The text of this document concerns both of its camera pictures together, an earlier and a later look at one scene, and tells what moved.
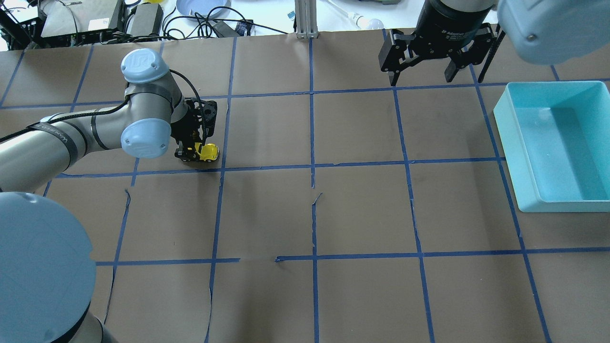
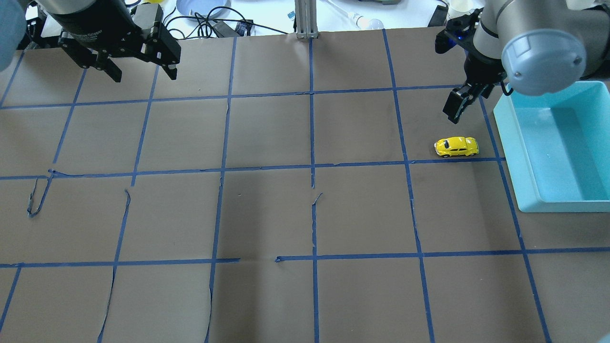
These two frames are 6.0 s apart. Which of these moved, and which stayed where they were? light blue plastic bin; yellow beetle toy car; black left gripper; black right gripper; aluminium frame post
Moved: black left gripper; black right gripper; yellow beetle toy car
Stayed: aluminium frame post; light blue plastic bin
